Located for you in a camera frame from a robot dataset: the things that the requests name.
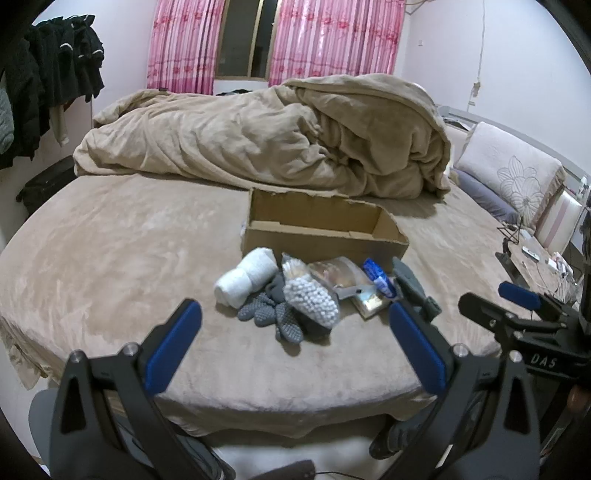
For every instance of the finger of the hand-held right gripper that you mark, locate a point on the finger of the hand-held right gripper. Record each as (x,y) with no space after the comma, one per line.
(519,295)
(480,311)

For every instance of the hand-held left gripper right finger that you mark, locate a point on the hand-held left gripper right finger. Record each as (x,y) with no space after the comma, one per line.
(418,350)

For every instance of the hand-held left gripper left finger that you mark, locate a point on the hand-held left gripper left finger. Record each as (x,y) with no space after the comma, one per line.
(173,350)

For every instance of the wooden bedside table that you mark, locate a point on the wooden bedside table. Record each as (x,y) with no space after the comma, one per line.
(535,272)

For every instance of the white remote control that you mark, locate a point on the white remote control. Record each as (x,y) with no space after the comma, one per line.
(531,254)

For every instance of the shiny foil packet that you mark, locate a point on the shiny foil packet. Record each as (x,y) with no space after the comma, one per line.
(369,305)

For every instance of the blue and white tube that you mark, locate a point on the blue and white tube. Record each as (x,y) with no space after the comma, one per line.
(379,277)

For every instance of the striped pink cushion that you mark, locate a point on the striped pink cushion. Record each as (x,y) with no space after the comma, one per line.
(558,219)

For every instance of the grey slipper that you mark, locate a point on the grey slipper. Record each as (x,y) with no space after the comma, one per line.
(397,438)

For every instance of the grey dotted knit glove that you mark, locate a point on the grey dotted knit glove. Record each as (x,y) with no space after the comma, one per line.
(256,310)
(288,325)

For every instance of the white rolled sock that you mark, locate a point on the white rolled sock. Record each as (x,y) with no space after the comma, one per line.
(244,277)

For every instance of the blue-grey pillow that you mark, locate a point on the blue-grey pillow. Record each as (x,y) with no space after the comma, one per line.
(485,196)

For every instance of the clear plastic bag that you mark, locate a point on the clear plastic bag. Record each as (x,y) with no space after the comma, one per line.
(337,274)

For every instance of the bag of cotton swabs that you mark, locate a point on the bag of cotton swabs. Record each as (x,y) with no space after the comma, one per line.
(307,295)

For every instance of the flower embroidered pillow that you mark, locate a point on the flower embroidered pillow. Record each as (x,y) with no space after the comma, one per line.
(512,170)

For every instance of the grey bed headboard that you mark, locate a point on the grey bed headboard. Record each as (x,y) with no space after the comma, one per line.
(572,164)

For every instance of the grey stool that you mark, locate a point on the grey stool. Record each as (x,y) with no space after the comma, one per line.
(41,424)

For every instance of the brown cardboard box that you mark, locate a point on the brown cardboard box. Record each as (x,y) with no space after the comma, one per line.
(318,230)

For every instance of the black bag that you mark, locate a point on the black bag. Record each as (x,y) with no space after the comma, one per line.
(46,184)

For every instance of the beige duvet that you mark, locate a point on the beige duvet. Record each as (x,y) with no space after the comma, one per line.
(258,134)

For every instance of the beige hanging garment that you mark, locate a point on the beige hanging garment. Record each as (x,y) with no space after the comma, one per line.
(59,127)

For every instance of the grey hanging garment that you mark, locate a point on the grey hanging garment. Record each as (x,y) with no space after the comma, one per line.
(4,120)

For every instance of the black hanging clothes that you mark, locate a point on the black hanging clothes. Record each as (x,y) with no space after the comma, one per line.
(46,78)

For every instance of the pink flowered curtain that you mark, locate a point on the pink flowered curtain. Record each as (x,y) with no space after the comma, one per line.
(184,46)
(332,41)

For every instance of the dark window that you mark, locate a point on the dark window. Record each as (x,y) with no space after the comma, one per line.
(244,37)

